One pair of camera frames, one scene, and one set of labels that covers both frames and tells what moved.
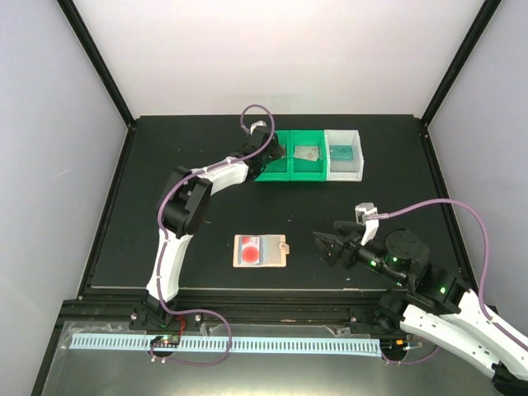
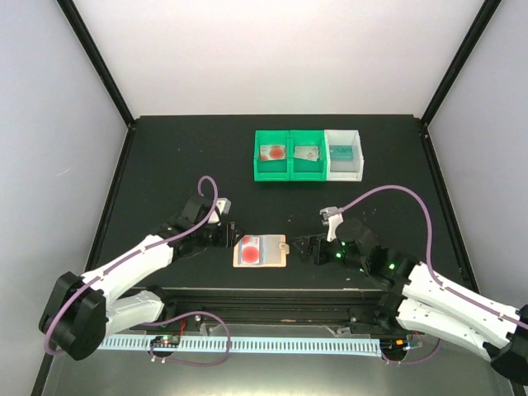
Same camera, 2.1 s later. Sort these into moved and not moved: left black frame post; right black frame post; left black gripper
Moved: left black gripper
Not moved: right black frame post; left black frame post
